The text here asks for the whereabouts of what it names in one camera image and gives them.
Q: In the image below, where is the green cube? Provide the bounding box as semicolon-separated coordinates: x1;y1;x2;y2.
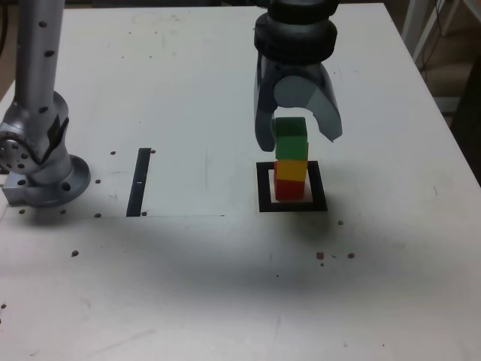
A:
274;116;310;161

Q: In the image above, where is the white metal frame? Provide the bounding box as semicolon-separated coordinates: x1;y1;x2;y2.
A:
400;0;465;65

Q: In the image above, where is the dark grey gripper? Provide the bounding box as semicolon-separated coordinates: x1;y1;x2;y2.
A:
253;55;344;154

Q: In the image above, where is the red cube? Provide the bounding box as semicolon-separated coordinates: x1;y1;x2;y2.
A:
274;177;305;202

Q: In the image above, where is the black tape square outline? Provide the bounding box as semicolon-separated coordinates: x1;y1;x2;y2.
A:
256;160;329;214

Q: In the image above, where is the black tape strip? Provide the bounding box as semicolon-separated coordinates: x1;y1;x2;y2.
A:
126;147;153;218

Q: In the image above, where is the yellow cube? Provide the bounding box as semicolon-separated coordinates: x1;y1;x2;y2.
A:
274;159;307;184

